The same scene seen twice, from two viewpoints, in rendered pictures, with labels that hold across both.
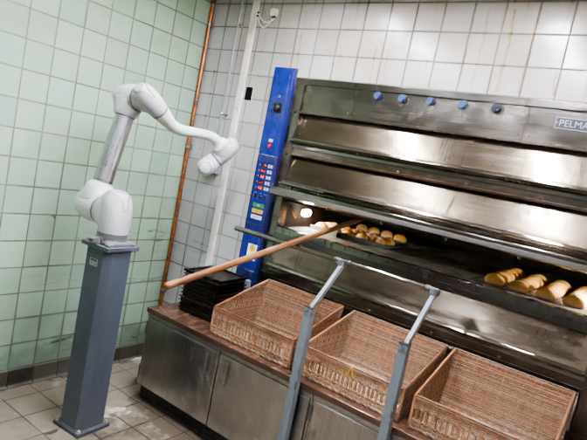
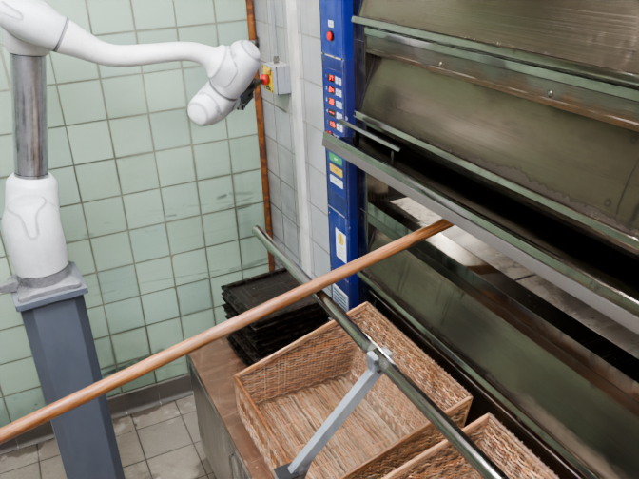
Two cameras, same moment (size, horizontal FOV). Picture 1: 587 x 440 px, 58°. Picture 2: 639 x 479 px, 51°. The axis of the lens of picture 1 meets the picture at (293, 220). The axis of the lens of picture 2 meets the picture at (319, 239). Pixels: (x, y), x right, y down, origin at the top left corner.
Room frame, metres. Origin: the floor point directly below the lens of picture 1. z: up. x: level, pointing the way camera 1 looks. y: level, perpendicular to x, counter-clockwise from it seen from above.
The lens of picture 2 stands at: (1.56, -0.78, 1.97)
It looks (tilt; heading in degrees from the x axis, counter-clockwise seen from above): 26 degrees down; 32
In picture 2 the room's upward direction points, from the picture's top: 3 degrees counter-clockwise
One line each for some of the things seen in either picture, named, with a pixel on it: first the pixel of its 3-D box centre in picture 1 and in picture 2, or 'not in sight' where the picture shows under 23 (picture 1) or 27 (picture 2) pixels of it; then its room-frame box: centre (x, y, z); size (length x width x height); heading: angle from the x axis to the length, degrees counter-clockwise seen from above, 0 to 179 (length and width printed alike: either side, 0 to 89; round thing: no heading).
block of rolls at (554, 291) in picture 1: (542, 285); not in sight; (2.80, -1.38, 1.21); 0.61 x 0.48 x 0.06; 146
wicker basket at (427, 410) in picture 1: (493, 409); not in sight; (2.20, -1.01, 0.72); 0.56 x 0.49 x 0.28; 56
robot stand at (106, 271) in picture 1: (95, 335); (78, 411); (2.66, 0.90, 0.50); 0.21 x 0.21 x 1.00; 60
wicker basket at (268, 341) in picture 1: (277, 318); (343, 406); (2.87, -0.02, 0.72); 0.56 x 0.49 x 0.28; 56
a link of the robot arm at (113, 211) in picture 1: (114, 210); (33, 232); (2.67, 0.90, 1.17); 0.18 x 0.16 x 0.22; 54
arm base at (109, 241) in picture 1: (108, 237); (37, 276); (2.64, 0.91, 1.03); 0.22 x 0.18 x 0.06; 150
